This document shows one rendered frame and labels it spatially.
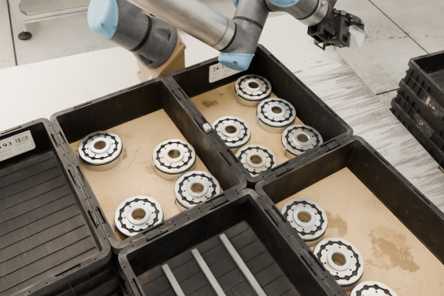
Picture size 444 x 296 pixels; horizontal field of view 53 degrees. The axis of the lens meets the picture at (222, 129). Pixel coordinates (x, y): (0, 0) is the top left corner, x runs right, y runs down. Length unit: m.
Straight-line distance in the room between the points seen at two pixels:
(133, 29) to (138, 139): 0.31
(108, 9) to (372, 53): 2.05
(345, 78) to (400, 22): 1.80
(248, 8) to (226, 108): 0.30
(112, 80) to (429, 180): 1.01
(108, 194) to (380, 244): 0.61
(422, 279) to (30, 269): 0.79
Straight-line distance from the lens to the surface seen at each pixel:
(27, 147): 1.14
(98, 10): 1.26
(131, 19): 1.26
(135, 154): 1.12
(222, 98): 1.25
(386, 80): 2.81
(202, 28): 0.97
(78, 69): 1.59
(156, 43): 1.30
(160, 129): 1.17
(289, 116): 1.18
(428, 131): 1.97
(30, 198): 1.09
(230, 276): 0.94
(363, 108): 1.50
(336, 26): 1.14
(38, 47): 2.95
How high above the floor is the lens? 1.68
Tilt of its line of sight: 47 degrees down
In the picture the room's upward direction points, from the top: 4 degrees clockwise
